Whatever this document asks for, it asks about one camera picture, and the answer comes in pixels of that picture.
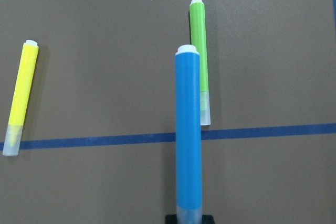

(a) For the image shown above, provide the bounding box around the blue highlighter marker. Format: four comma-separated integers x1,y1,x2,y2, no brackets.
175,45,202,223

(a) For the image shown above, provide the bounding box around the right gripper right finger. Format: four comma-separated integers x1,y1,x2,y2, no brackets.
202,215,215,224

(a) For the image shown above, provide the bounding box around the brown paper table mat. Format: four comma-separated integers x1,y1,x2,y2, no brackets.
1,0,335,223

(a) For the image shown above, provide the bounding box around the green highlighter marker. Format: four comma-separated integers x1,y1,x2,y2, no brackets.
189,0,211,126

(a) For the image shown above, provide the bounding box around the yellow highlighter marker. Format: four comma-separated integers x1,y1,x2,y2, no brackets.
3,40,39,156

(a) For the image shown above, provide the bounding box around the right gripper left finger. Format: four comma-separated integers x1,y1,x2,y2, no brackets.
164,214,177,224

